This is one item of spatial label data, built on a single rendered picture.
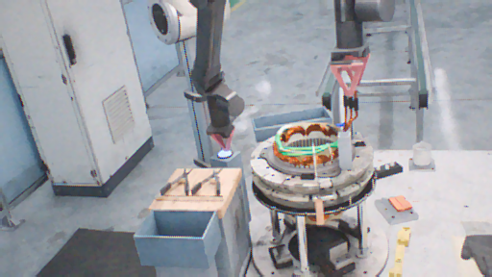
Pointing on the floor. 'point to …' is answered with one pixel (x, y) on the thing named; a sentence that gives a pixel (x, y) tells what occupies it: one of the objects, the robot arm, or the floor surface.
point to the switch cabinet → (77, 90)
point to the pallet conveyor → (419, 92)
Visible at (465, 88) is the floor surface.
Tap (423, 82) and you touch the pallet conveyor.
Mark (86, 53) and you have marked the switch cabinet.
